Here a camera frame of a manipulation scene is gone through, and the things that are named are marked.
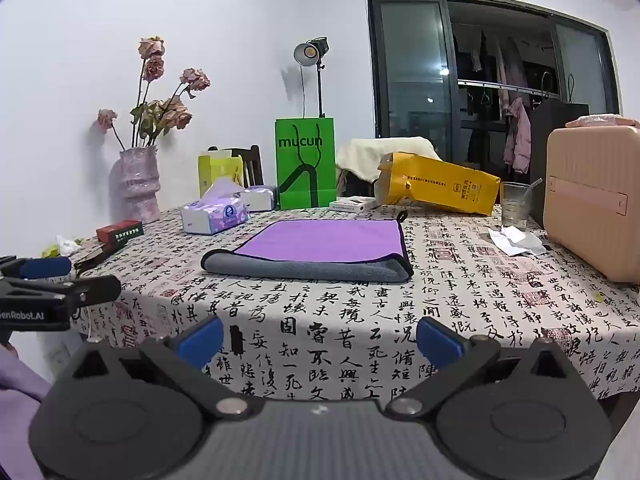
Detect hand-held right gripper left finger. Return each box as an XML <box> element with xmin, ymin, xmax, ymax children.
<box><xmin>72</xmin><ymin>316</ymin><xmax>252</xmax><ymax>422</ymax></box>

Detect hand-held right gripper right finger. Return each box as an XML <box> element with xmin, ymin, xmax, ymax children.
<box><xmin>387</xmin><ymin>316</ymin><xmax>569</xmax><ymax>422</ymax></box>

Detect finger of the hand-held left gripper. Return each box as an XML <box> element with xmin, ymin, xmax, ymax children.
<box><xmin>0</xmin><ymin>274</ymin><xmax>123</xmax><ymax>312</ymax></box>
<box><xmin>0</xmin><ymin>256</ymin><xmax>73</xmax><ymax>282</ymax></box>

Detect purple and grey towel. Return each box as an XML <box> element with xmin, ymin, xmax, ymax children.
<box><xmin>201</xmin><ymin>212</ymin><xmax>414</xmax><ymax>284</ymax></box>

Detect person's left forearm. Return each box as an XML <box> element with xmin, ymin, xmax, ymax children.
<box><xmin>0</xmin><ymin>344</ymin><xmax>52</xmax><ymax>480</ymax></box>

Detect crumpled white tissue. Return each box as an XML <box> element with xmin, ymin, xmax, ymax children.
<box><xmin>55</xmin><ymin>234</ymin><xmax>82</xmax><ymax>257</ymax></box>

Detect dark flat box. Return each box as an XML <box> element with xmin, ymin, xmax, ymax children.
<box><xmin>73</xmin><ymin>241</ymin><xmax>122</xmax><ymax>275</ymax></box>

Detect small red box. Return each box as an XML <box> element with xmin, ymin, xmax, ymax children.
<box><xmin>96</xmin><ymin>219</ymin><xmax>145</xmax><ymax>245</ymax></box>

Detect calligraphy print tablecloth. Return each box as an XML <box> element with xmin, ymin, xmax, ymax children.
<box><xmin>67</xmin><ymin>200</ymin><xmax>640</xmax><ymax>404</ymax></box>

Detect pink speckled ceramic vase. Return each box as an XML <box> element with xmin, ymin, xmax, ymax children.
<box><xmin>109</xmin><ymin>145</ymin><xmax>162</xmax><ymax>225</ymax></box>

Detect crumpled white paper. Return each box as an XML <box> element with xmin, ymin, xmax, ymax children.
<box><xmin>487</xmin><ymin>225</ymin><xmax>549</xmax><ymax>257</ymax></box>

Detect purple white tissue pack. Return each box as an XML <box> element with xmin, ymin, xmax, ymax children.
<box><xmin>180</xmin><ymin>176</ymin><xmax>251</xmax><ymax>236</ymax></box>

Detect clear plastic cup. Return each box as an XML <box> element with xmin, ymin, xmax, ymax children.
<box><xmin>500</xmin><ymin>181</ymin><xmax>532</xmax><ymax>232</ymax></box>

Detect small white tissue pack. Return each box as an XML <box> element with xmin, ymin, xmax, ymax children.
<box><xmin>241</xmin><ymin>185</ymin><xmax>279</xmax><ymax>213</ymax></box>

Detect yellow paper bag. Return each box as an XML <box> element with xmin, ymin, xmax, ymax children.
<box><xmin>374</xmin><ymin>152</ymin><xmax>502</xmax><ymax>218</ymax></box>

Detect flat white box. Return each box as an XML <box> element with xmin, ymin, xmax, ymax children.
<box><xmin>328</xmin><ymin>195</ymin><xmax>380</xmax><ymax>213</ymax></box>

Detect yellow-green carton box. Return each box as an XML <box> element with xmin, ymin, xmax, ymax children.
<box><xmin>198</xmin><ymin>152</ymin><xmax>245</xmax><ymax>199</ymax></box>

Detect clear drinking straw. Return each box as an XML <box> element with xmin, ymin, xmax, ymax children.
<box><xmin>520</xmin><ymin>177</ymin><xmax>544</xmax><ymax>212</ymax></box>

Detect dark wooden chair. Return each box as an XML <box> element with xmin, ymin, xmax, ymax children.
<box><xmin>208</xmin><ymin>144</ymin><xmax>265</xmax><ymax>187</ymax></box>

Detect dried pink roses bunch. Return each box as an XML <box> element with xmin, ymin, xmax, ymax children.
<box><xmin>96</xmin><ymin>36</ymin><xmax>212</xmax><ymax>151</ymax></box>

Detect cream fleece blanket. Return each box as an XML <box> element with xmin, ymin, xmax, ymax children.
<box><xmin>334</xmin><ymin>136</ymin><xmax>444</xmax><ymax>185</ymax></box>

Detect green paper bag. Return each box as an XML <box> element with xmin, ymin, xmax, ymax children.
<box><xmin>274</xmin><ymin>117</ymin><xmax>337</xmax><ymax>211</ymax></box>

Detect pink hard-shell suitcase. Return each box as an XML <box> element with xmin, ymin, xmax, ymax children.
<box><xmin>542</xmin><ymin>124</ymin><xmax>640</xmax><ymax>285</ymax></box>

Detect pink hanging jacket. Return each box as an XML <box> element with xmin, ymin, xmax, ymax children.
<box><xmin>503</xmin><ymin>97</ymin><xmax>532</xmax><ymax>174</ymax></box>

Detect black framed sliding window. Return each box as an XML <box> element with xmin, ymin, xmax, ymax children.
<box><xmin>364</xmin><ymin>0</ymin><xmax>624</xmax><ymax>173</ymax></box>

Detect pink cloth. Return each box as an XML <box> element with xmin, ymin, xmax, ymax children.
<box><xmin>565</xmin><ymin>114</ymin><xmax>640</xmax><ymax>129</ymax></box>

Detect hanging clothes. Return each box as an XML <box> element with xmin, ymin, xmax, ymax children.
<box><xmin>452</xmin><ymin>27</ymin><xmax>532</xmax><ymax>97</ymax></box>

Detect black studio lamp on stand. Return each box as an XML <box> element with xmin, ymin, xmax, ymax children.
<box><xmin>293</xmin><ymin>36</ymin><xmax>331</xmax><ymax>120</ymax></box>

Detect metal clothes rail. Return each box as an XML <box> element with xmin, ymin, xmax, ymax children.
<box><xmin>457</xmin><ymin>78</ymin><xmax>562</xmax><ymax>98</ymax></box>

